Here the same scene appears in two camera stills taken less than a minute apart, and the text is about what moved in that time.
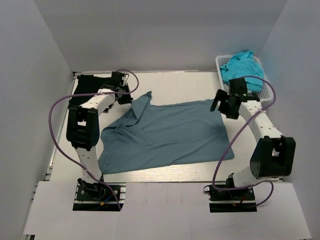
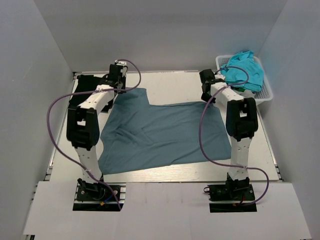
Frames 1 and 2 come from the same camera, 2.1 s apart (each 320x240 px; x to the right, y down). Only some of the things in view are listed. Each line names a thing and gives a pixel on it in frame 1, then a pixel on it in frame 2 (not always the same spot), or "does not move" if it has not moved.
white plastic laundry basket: (265, 94) does not move
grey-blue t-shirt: (156, 134) does not move
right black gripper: (221, 96) to (205, 97)
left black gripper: (127, 100) to (124, 80)
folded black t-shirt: (87, 84) does not move
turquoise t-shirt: (243, 64) does not move
